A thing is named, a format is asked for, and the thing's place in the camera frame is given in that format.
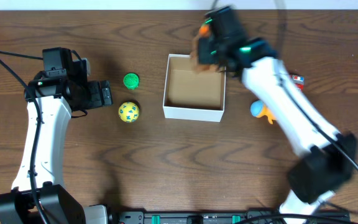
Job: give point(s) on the red toy fire truck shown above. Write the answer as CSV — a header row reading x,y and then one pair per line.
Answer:
x,y
299,81

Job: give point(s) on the white cardboard box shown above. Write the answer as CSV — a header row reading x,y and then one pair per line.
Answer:
x,y
190,95

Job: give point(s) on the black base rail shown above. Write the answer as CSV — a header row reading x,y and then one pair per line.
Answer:
x,y
257,216

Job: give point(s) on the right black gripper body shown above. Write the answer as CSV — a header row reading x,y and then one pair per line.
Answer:
x,y
204,51

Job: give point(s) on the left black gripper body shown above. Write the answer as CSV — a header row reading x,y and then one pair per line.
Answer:
x,y
105,93

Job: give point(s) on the green ribbed plastic wheel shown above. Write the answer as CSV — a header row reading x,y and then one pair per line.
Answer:
x,y
131,81

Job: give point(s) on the yellow ball with blue letters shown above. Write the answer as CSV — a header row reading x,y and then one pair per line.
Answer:
x,y
129,112

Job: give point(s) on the orange duck with blue head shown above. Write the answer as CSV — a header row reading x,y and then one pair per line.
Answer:
x,y
258,109

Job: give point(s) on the brown plush bear toy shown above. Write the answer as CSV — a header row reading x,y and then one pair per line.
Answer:
x,y
202,67

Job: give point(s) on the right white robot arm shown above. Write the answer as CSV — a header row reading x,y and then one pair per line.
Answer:
x,y
327,157

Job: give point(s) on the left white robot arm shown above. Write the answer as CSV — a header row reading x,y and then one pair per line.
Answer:
x,y
38,194

